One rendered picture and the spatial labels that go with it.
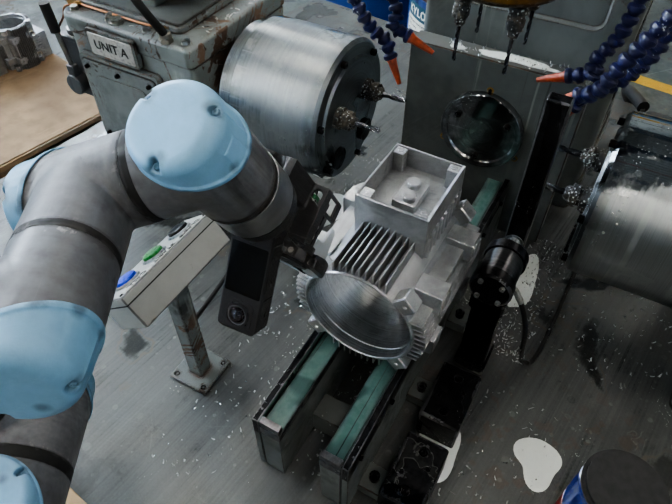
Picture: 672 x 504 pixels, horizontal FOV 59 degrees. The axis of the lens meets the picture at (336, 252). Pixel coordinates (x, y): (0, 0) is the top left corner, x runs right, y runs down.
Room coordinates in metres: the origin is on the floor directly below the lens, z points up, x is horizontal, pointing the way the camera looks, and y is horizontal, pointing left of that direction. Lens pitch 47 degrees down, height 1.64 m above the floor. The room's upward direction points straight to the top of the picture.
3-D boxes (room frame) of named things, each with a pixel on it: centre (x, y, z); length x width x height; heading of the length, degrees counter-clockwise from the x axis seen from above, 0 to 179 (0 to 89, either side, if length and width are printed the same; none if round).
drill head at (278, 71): (0.95, 0.10, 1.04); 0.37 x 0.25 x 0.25; 61
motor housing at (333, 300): (0.54, -0.08, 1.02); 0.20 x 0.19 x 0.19; 150
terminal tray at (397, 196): (0.58, -0.10, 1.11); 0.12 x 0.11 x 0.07; 150
